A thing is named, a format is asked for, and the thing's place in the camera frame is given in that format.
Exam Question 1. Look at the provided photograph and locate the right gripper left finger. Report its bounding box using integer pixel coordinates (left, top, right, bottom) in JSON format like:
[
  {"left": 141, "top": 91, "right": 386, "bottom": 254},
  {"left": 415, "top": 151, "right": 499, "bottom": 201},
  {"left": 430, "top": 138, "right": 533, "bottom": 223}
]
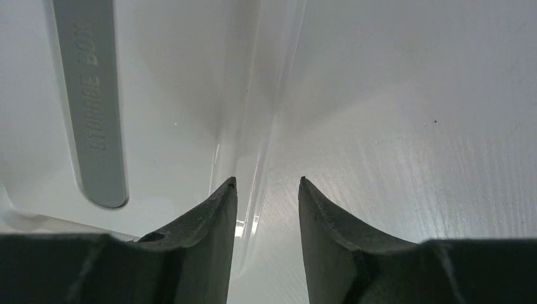
[{"left": 1, "top": 177, "right": 237, "bottom": 303}]

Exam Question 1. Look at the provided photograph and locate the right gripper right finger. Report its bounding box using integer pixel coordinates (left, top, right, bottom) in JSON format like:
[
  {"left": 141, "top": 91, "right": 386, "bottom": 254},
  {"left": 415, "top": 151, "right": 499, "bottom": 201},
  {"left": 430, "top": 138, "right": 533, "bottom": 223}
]
[{"left": 298, "top": 177, "right": 536, "bottom": 303}]

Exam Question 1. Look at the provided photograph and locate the translucent white bin lid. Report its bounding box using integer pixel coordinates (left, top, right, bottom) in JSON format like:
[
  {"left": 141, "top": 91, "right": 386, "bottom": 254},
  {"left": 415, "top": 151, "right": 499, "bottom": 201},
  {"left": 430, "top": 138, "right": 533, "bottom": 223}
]
[{"left": 1, "top": 1, "right": 305, "bottom": 277}]

